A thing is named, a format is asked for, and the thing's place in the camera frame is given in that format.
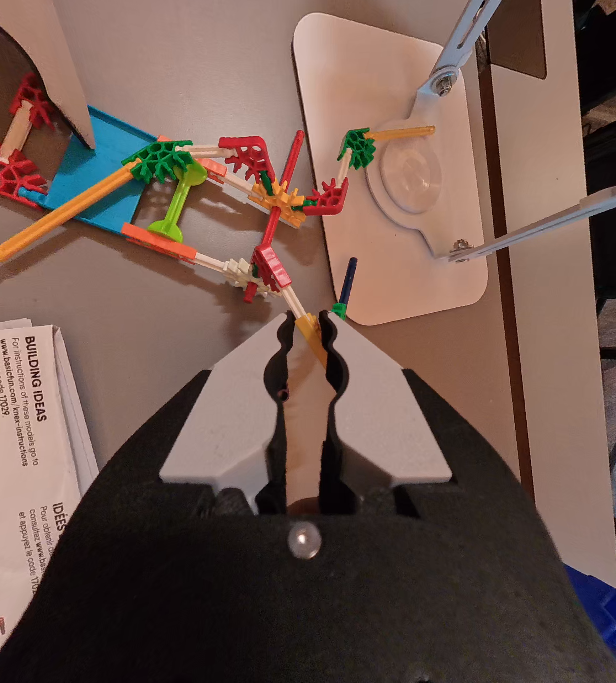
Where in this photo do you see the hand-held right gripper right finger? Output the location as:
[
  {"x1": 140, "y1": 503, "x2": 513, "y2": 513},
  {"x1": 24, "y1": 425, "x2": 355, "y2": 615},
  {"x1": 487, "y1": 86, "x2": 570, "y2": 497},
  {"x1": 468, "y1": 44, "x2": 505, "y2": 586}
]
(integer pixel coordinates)
[{"x1": 316, "y1": 309, "x2": 454, "y2": 515}]

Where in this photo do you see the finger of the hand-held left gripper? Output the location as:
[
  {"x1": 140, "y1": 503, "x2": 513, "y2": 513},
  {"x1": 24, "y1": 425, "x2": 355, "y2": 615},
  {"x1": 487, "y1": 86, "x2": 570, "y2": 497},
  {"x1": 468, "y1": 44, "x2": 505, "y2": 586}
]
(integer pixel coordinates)
[{"x1": 0, "y1": 0, "x2": 97, "y2": 150}]

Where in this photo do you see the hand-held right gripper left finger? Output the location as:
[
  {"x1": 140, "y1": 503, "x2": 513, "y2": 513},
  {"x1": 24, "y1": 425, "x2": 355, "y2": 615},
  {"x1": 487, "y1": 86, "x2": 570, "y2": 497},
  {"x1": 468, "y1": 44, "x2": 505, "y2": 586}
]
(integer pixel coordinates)
[{"x1": 158, "y1": 311, "x2": 297, "y2": 515}]

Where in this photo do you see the colourful toy construction model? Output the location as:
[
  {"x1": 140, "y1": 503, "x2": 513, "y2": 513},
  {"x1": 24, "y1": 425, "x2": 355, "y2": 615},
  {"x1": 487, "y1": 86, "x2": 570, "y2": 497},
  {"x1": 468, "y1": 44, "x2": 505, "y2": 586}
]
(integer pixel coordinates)
[{"x1": 0, "y1": 72, "x2": 438, "y2": 370}]

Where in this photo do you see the instruction booklet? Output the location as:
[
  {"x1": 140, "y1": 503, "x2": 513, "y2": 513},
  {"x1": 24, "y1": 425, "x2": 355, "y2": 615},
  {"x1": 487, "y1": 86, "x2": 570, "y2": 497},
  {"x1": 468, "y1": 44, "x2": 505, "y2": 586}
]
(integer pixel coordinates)
[{"x1": 0, "y1": 317, "x2": 100, "y2": 683}]

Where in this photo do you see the clear suction dome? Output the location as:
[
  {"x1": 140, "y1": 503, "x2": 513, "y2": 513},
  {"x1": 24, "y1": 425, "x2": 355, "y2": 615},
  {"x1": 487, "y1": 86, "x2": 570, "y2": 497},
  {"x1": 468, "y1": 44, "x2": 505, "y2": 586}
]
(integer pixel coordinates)
[{"x1": 380, "y1": 136, "x2": 443, "y2": 214}]

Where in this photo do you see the blue plastic bin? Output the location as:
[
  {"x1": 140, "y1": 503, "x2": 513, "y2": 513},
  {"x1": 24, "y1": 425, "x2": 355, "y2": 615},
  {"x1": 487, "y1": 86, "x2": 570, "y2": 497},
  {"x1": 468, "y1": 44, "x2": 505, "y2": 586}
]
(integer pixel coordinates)
[{"x1": 564, "y1": 563, "x2": 616, "y2": 654}]

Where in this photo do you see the dark rectangular plate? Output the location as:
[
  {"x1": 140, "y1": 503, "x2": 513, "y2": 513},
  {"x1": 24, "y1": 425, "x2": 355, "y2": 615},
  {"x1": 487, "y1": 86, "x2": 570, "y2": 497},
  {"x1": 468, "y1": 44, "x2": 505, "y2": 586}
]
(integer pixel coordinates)
[{"x1": 487, "y1": 0, "x2": 548, "y2": 81}]

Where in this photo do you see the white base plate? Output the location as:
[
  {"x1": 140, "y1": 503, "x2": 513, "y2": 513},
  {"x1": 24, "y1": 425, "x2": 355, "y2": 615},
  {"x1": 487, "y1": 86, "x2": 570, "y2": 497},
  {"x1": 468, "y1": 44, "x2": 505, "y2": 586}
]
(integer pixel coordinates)
[{"x1": 292, "y1": 13, "x2": 489, "y2": 326}]

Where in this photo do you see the white mount bracket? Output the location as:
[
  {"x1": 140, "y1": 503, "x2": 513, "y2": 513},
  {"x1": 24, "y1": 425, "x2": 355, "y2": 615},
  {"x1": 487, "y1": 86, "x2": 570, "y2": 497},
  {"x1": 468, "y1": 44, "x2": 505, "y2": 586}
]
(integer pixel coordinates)
[{"x1": 366, "y1": 80, "x2": 469, "y2": 263}]

